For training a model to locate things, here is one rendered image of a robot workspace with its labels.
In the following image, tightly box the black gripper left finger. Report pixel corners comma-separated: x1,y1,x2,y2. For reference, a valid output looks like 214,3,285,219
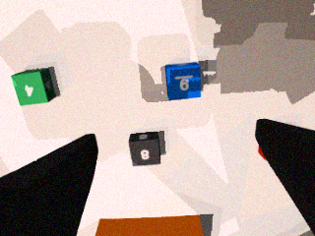
0,134,98,236

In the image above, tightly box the blue block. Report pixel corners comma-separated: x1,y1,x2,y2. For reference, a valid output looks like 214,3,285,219
165,62,201,100

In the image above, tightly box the green block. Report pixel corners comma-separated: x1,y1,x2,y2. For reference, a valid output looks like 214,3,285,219
11,68,56,106

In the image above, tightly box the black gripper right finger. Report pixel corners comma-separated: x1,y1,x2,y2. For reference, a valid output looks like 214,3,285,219
255,119,315,236

